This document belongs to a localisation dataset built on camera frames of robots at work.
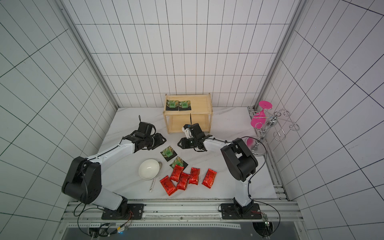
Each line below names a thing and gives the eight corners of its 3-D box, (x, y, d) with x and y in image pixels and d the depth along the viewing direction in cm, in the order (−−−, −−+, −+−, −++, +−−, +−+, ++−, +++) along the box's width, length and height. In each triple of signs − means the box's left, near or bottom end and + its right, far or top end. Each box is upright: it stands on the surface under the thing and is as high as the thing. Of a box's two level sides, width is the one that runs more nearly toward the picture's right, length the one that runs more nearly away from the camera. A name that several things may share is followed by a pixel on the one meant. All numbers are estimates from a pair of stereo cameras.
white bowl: (139, 180, 84) (136, 177, 80) (143, 162, 91) (141, 159, 87) (157, 180, 84) (155, 177, 80) (160, 162, 91) (158, 159, 87)
